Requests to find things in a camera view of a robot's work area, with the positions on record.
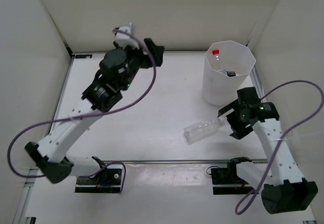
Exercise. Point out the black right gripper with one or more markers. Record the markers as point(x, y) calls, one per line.
point(239, 130)

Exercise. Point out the white octagonal plastic bin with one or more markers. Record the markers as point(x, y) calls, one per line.
point(227, 65)

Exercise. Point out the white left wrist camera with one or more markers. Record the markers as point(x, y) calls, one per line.
point(122, 38)

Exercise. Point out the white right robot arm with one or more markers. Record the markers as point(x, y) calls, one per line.
point(282, 186)

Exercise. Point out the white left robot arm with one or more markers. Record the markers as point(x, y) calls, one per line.
point(116, 72)

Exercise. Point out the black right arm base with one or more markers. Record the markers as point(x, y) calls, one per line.
point(225, 183)

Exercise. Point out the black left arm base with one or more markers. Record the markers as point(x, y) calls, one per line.
point(110, 180)

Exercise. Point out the red label plastic bottle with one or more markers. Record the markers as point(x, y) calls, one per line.
point(217, 57)

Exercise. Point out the black label plastic bottle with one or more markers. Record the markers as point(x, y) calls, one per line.
point(229, 73)

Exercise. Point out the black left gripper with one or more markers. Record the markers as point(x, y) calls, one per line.
point(156, 50)

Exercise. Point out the aluminium table edge rail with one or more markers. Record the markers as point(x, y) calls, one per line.
point(169, 161)

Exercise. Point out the clear unlabeled plastic bottle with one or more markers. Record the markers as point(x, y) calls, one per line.
point(202, 129)

